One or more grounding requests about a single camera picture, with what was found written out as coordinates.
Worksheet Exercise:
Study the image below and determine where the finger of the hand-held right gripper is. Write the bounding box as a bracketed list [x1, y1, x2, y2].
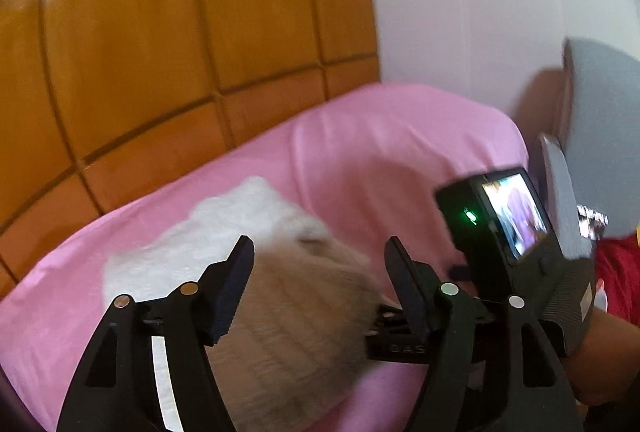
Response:
[364, 303, 432, 364]

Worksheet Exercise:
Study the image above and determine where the white knitted sweater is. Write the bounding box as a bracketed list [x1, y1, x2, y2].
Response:
[102, 176, 383, 432]

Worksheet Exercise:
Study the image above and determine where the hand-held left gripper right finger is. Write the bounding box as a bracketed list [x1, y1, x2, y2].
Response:
[384, 236, 586, 432]

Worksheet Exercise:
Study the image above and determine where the red cloth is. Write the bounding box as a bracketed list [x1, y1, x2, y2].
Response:
[595, 237, 640, 330]

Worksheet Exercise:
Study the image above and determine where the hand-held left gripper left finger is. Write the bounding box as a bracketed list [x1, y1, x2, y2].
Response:
[56, 235, 256, 432]

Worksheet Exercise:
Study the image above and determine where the grey cloth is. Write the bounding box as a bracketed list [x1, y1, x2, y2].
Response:
[562, 37, 640, 240]

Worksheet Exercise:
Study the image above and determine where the pink bed sheet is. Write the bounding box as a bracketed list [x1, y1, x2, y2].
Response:
[0, 82, 531, 432]

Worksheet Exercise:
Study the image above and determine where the wooden panelled headboard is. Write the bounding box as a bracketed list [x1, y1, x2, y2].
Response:
[0, 0, 381, 298]

